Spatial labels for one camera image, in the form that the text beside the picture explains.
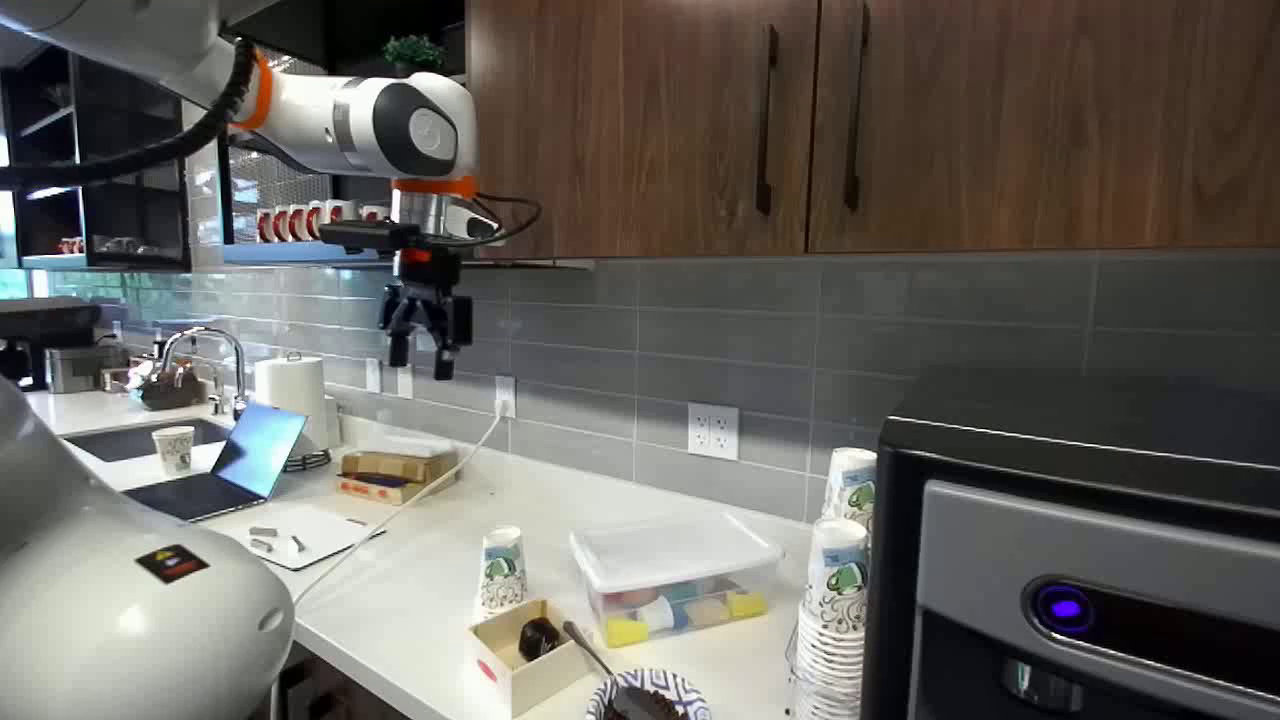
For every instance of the open laptop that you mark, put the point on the open laptop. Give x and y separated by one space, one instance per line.
224 468

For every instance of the plain paper cup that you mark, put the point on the plain paper cup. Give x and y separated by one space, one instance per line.
173 450

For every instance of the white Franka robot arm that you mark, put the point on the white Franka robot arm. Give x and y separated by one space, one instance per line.
363 126

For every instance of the clear lidded plastic container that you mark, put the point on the clear lidded plastic container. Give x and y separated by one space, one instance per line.
675 564

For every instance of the black silver coffee machine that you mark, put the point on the black silver coffee machine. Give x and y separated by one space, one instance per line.
1083 587

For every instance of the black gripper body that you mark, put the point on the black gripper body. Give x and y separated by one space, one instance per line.
430 273

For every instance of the red white mug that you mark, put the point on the red white mug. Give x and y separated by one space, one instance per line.
333 215
284 223
265 225
309 218

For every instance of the chrome sink faucet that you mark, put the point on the chrome sink faucet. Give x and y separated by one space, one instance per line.
220 351

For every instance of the small white cardboard box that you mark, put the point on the small white cardboard box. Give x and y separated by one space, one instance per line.
506 667

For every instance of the thin red edged book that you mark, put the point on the thin red edged book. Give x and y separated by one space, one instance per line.
383 489

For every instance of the white wall outlet with plug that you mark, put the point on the white wall outlet with plug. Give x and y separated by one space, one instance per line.
506 397

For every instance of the wooden wall cabinet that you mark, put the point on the wooden wall cabinet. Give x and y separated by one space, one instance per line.
1013 123

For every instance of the white paper towel roll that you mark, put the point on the white paper towel roll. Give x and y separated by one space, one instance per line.
292 393

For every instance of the short stack of paper cups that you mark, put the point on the short stack of paper cups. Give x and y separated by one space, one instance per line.
834 615

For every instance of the black open shelf unit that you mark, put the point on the black open shelf unit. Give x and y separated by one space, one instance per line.
123 160

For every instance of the printed white paper cup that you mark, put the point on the printed white paper cup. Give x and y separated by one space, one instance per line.
502 602
502 558

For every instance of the patterned blue white bowl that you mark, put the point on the patterned blue white bowl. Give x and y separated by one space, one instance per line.
653 696

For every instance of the metal spoon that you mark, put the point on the metal spoon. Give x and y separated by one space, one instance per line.
592 649

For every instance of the white paper pad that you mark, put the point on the white paper pad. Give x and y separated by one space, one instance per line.
298 532

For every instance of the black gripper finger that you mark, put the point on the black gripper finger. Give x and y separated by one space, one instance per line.
399 324
454 339

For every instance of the small black object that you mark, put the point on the small black object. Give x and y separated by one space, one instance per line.
542 638

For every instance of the tall stack of paper cups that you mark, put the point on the tall stack of paper cups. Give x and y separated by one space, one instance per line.
851 485

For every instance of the green potted plant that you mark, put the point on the green potted plant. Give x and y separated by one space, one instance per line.
412 52

